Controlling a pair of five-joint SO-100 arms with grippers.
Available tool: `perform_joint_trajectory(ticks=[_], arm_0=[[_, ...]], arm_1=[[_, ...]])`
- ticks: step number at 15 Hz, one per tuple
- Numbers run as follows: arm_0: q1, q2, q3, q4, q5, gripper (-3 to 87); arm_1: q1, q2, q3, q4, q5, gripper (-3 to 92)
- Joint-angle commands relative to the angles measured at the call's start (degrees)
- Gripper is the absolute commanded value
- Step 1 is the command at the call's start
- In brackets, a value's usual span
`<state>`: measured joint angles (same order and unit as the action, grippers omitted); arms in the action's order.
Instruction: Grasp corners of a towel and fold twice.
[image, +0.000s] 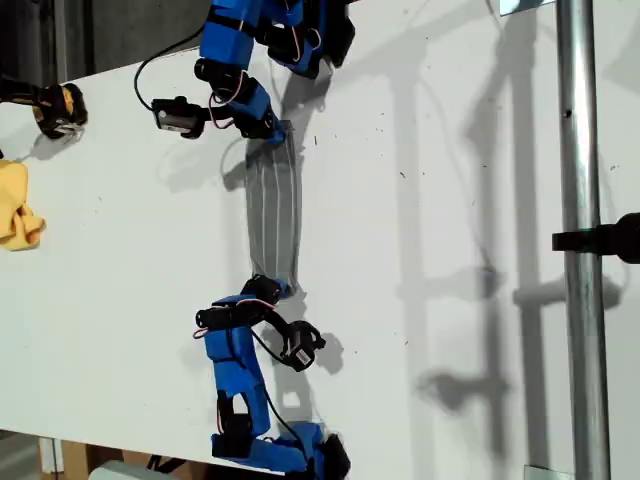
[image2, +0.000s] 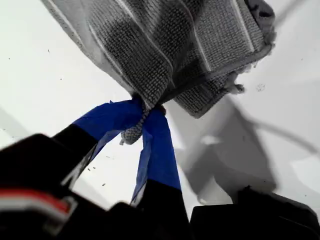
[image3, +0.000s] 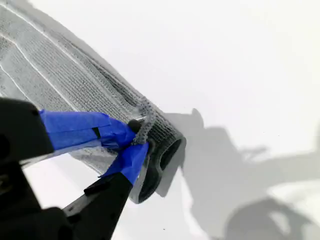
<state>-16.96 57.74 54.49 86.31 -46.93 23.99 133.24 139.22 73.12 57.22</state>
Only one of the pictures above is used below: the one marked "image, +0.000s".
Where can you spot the grey white-striped towel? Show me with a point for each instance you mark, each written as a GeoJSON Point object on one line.
{"type": "Point", "coordinates": [275, 215]}

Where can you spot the black yellow hand tool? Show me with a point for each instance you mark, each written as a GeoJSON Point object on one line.
{"type": "Point", "coordinates": [60, 107]}

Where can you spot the white plastic object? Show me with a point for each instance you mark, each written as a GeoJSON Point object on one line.
{"type": "Point", "coordinates": [115, 472]}

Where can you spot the brown cardboard box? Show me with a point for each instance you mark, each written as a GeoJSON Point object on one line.
{"type": "Point", "coordinates": [75, 460]}

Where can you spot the yellow cloth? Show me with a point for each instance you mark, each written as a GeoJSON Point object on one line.
{"type": "Point", "coordinates": [12, 200]}

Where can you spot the white table leg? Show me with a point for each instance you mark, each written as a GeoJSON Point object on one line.
{"type": "Point", "coordinates": [50, 455]}

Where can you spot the black clamp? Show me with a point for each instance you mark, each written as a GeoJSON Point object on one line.
{"type": "Point", "coordinates": [615, 240]}

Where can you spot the black camera stalk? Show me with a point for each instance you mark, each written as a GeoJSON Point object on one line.
{"type": "Point", "coordinates": [280, 325]}
{"type": "Point", "coordinates": [206, 114]}

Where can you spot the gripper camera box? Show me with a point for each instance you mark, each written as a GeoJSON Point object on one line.
{"type": "Point", "coordinates": [175, 117]}
{"type": "Point", "coordinates": [300, 347]}

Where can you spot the steel post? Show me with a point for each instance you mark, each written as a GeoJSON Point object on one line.
{"type": "Point", "coordinates": [580, 150]}

